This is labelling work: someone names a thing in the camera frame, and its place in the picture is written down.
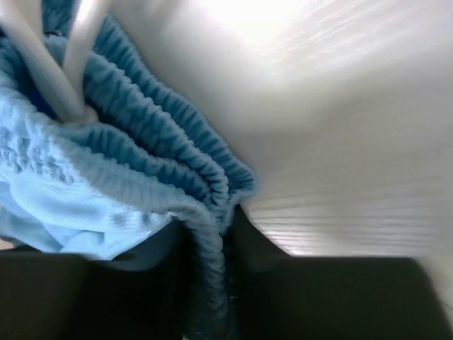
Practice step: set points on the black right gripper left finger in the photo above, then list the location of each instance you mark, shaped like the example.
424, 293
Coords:
140, 295

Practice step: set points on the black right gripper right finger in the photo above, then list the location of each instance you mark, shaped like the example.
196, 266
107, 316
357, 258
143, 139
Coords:
279, 296

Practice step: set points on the light blue shorts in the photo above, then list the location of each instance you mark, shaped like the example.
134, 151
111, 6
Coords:
100, 189

